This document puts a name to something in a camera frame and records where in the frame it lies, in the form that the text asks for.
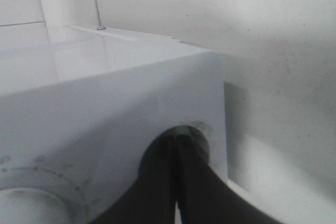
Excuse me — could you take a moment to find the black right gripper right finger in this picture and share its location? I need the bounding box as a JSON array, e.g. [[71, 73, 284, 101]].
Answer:
[[175, 135, 280, 224]]

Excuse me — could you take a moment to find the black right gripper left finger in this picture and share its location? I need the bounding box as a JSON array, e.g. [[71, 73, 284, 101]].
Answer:
[[92, 134, 175, 223]]

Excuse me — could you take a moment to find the white round door button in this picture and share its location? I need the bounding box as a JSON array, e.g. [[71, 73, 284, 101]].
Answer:
[[167, 121, 213, 167]]

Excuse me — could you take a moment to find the white timer knob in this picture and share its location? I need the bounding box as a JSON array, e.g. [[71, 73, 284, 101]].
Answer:
[[0, 167, 90, 224]]

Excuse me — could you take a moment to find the white microwave oven body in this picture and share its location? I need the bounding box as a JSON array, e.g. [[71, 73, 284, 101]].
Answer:
[[1, 24, 227, 221]]

